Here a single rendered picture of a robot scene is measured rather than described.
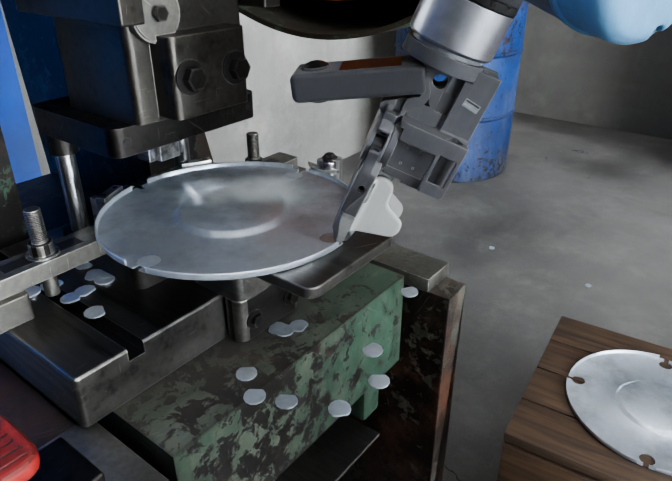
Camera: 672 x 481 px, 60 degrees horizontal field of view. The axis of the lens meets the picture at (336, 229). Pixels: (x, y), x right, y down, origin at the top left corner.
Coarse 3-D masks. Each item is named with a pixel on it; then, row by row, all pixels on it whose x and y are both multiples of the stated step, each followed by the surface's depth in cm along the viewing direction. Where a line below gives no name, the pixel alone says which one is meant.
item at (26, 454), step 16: (0, 416) 41; (0, 432) 40; (16, 432) 40; (0, 448) 39; (16, 448) 39; (32, 448) 39; (0, 464) 38; (16, 464) 38; (32, 464) 38; (0, 480) 36; (16, 480) 37
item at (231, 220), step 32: (128, 192) 71; (160, 192) 71; (192, 192) 71; (224, 192) 69; (256, 192) 69; (288, 192) 71; (320, 192) 71; (96, 224) 62; (128, 224) 63; (160, 224) 63; (192, 224) 62; (224, 224) 62; (256, 224) 62; (288, 224) 63; (320, 224) 63; (128, 256) 57; (160, 256) 57; (192, 256) 57; (224, 256) 57; (256, 256) 57; (288, 256) 57; (320, 256) 57
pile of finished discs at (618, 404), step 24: (600, 360) 109; (624, 360) 109; (648, 360) 109; (576, 384) 103; (600, 384) 103; (624, 384) 103; (648, 384) 102; (576, 408) 98; (600, 408) 98; (624, 408) 97; (648, 408) 97; (600, 432) 93; (624, 432) 93; (648, 432) 93; (624, 456) 89
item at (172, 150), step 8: (168, 144) 69; (176, 144) 70; (144, 152) 68; (152, 152) 68; (160, 152) 68; (168, 152) 69; (176, 152) 70; (144, 160) 69; (152, 160) 69; (160, 160) 69
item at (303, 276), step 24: (360, 240) 60; (384, 240) 60; (312, 264) 56; (336, 264) 56; (360, 264) 57; (216, 288) 65; (240, 288) 63; (264, 288) 66; (288, 288) 54; (312, 288) 52; (240, 312) 64; (264, 312) 67; (288, 312) 71; (240, 336) 66
